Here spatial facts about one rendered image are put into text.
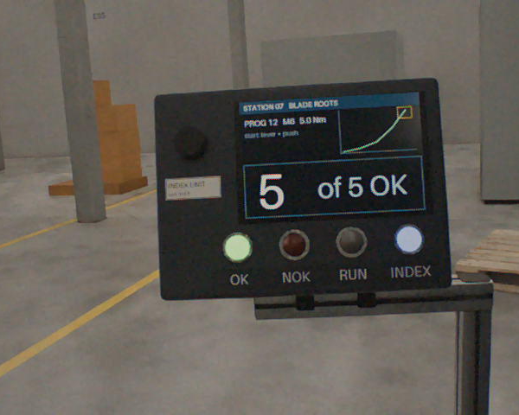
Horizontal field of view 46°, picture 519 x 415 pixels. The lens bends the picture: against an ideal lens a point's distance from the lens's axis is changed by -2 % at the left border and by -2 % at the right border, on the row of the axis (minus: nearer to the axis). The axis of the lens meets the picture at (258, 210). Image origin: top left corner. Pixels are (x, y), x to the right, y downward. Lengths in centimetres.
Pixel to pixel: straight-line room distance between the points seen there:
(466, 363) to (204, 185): 32
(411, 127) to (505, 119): 598
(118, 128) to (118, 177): 69
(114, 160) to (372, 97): 827
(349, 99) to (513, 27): 601
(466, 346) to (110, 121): 824
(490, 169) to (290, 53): 323
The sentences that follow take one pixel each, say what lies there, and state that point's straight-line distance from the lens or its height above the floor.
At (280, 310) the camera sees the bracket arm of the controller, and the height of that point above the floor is 103.
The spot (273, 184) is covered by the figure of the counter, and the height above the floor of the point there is 117.
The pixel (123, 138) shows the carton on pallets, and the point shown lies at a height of 75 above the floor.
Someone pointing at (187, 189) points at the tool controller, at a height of 117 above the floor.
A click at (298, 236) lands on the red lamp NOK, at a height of 112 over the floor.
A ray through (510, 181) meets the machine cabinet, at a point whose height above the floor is 23.
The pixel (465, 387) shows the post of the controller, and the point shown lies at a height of 94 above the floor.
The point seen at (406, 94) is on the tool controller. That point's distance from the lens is 57.
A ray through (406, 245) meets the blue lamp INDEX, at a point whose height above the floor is 111.
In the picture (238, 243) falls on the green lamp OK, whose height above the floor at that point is 112.
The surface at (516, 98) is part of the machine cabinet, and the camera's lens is 654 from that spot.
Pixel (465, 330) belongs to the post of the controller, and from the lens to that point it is 65.
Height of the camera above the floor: 125
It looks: 11 degrees down
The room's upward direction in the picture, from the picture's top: 4 degrees counter-clockwise
